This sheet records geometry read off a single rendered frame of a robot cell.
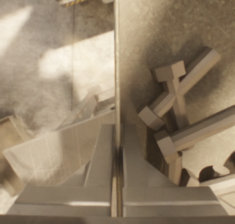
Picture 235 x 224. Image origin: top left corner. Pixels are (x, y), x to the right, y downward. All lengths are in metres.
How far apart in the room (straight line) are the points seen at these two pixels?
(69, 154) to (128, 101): 0.28
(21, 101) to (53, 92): 0.26
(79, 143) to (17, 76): 1.08
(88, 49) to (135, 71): 1.07
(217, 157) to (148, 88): 0.11
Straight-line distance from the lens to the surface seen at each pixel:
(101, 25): 1.23
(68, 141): 0.40
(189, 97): 0.18
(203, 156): 0.21
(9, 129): 1.57
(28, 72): 1.37
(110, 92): 1.00
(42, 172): 0.46
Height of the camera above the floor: 1.20
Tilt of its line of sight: 74 degrees down
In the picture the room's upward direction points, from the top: 177 degrees counter-clockwise
